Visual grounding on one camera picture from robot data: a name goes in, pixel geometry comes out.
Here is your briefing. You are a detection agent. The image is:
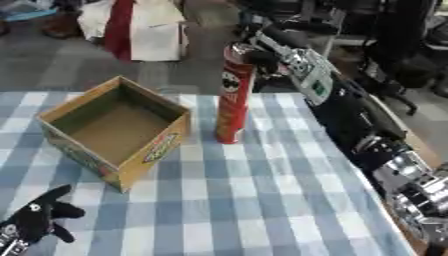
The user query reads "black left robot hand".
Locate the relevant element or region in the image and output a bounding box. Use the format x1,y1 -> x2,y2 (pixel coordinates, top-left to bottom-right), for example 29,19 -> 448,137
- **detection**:
0,184 -> 88,244

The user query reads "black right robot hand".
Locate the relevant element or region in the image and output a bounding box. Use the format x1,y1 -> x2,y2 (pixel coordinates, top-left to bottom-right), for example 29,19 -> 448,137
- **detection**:
245,24 -> 314,82

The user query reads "red cylindrical chip can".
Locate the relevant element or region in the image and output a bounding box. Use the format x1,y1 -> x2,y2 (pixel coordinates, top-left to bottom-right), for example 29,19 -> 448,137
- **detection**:
213,42 -> 259,145

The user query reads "open tan cardboard box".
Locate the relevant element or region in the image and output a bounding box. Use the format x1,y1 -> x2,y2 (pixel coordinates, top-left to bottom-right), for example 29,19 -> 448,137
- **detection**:
35,75 -> 195,194

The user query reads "black office chair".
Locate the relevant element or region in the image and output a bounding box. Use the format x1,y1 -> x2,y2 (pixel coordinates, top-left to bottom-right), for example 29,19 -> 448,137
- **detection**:
355,0 -> 448,116

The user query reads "white and red paper bag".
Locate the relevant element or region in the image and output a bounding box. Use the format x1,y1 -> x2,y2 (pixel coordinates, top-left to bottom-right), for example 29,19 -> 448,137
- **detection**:
77,0 -> 189,63

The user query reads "brown bag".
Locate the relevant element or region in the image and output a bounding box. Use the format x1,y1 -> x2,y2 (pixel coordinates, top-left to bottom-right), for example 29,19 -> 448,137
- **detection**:
40,9 -> 83,39

